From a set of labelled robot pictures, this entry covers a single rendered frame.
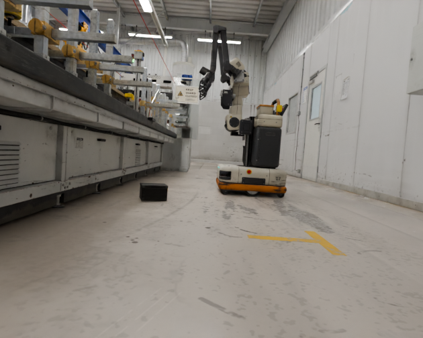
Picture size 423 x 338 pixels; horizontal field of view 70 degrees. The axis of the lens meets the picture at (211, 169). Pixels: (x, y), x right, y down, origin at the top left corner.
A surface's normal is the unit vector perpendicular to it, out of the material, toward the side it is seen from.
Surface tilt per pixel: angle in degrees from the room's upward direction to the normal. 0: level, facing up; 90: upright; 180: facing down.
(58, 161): 90
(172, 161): 90
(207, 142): 90
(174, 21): 90
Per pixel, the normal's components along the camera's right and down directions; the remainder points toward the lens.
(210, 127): 0.00, 0.05
